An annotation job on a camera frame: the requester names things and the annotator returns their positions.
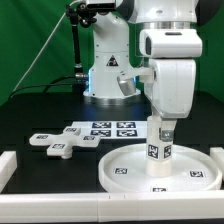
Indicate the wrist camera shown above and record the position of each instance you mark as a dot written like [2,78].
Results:
[126,80]

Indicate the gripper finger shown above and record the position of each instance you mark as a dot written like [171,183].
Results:
[166,130]

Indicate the white front border rail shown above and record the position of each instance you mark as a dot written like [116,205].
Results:
[106,207]

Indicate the overhead camera on stand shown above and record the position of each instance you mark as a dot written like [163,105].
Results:
[97,6]

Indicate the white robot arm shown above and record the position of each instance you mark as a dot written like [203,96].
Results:
[153,40]

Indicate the white cross-shaped table base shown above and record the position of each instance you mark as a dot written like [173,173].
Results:
[61,144]

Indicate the white round table top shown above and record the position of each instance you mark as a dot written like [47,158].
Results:
[129,169]

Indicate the white left border rail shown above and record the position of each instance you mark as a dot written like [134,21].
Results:
[8,165]

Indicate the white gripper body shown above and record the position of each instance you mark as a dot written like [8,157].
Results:
[169,86]

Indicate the black camera stand pole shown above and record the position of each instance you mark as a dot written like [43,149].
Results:
[79,75]

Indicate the white fiducial marker sheet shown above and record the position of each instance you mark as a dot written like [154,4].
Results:
[113,129]

